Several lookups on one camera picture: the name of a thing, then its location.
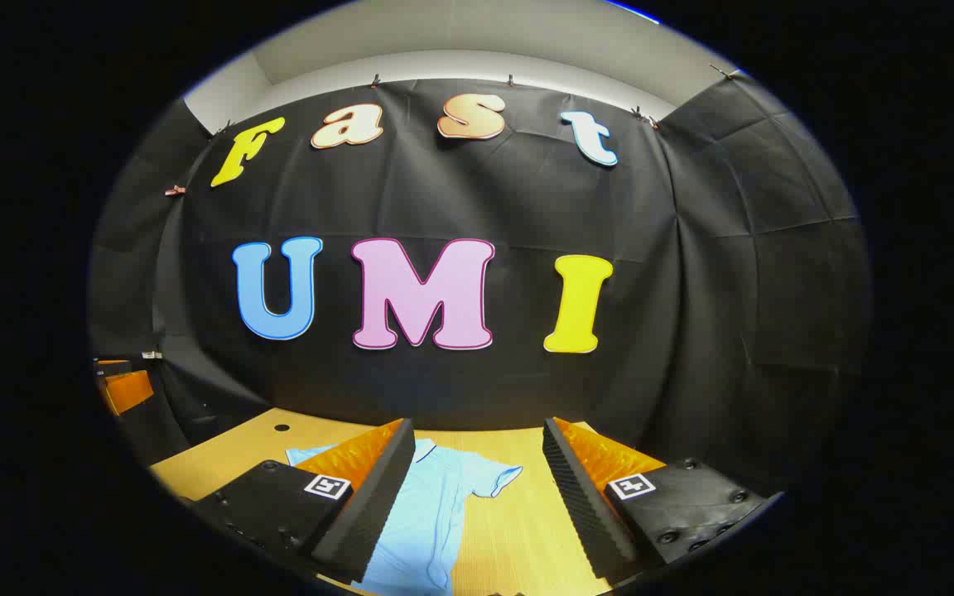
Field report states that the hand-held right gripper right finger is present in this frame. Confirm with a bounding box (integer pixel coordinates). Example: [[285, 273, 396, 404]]
[[542, 416, 784, 582]]

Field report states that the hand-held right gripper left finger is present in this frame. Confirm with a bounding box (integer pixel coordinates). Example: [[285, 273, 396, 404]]
[[183, 418, 417, 584]]

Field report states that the light blue T-shirt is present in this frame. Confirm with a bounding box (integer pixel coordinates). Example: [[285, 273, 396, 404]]
[[285, 439, 523, 595]]

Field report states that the black backdrop cloth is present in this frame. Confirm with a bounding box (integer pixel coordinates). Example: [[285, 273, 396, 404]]
[[88, 70, 871, 497]]

